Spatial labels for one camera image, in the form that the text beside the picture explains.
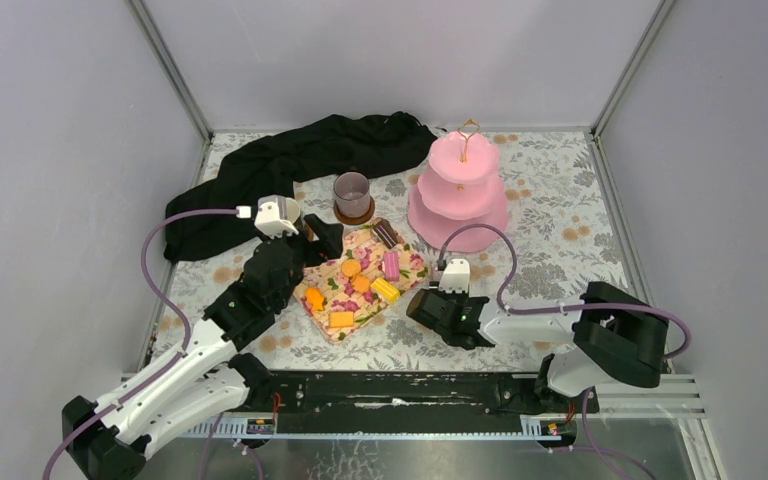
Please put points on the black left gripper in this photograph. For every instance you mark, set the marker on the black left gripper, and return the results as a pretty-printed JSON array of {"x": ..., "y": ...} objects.
[{"x": 302, "y": 242}]

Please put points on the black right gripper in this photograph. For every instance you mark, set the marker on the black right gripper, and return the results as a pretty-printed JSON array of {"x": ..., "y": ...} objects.
[{"x": 460, "y": 296}]

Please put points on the yellow wafer biscuit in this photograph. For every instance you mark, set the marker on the yellow wafer biscuit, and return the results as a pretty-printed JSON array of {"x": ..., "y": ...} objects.
[{"x": 385, "y": 290}]

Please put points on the pink wafer biscuit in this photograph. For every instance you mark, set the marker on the pink wafer biscuit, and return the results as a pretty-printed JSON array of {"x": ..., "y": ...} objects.
[{"x": 391, "y": 266}]

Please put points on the purple mug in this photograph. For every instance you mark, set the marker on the purple mug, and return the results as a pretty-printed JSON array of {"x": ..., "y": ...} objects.
[{"x": 351, "y": 192}]

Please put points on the chocolate wafer biscuit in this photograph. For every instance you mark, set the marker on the chocolate wafer biscuit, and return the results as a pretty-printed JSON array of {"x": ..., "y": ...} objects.
[{"x": 385, "y": 233}]

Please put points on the pink three-tier cake stand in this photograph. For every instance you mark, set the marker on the pink three-tier cake stand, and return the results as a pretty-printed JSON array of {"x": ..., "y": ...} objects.
[{"x": 461, "y": 186}]

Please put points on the white paper cup black base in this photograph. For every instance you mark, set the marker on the white paper cup black base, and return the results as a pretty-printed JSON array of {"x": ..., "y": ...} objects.
[{"x": 289, "y": 210}]

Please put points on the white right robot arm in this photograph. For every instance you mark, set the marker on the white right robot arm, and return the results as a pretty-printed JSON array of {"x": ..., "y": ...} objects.
[{"x": 613, "y": 338}]

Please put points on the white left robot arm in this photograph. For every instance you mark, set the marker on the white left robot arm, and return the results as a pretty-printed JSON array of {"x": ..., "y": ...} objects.
[{"x": 210, "y": 372}]

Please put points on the orange fish-shaped cookie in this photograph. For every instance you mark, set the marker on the orange fish-shaped cookie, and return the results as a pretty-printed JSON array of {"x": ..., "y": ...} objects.
[{"x": 315, "y": 299}]

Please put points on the floral serving tray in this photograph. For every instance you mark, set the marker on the floral serving tray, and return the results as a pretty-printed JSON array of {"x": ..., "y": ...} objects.
[{"x": 363, "y": 245}]

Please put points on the round orange cookie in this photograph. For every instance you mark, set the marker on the round orange cookie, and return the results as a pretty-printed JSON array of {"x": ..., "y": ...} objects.
[{"x": 350, "y": 268}]

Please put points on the orange square cracker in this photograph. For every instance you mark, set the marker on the orange square cracker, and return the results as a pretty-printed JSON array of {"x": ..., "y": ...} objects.
[{"x": 341, "y": 319}]

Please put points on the small orange cookie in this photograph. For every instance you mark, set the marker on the small orange cookie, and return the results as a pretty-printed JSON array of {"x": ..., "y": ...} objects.
[{"x": 361, "y": 283}]

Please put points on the black cloth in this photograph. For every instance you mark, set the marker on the black cloth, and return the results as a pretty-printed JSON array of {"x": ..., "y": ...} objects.
[{"x": 374, "y": 146}]

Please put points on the floral tablecloth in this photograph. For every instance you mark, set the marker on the floral tablecloth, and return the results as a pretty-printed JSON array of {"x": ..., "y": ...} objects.
[{"x": 558, "y": 222}]

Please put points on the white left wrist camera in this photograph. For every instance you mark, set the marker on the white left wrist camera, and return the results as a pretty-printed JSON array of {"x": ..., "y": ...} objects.
[{"x": 266, "y": 217}]

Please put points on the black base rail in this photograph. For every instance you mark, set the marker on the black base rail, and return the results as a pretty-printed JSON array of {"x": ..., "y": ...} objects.
[{"x": 405, "y": 404}]

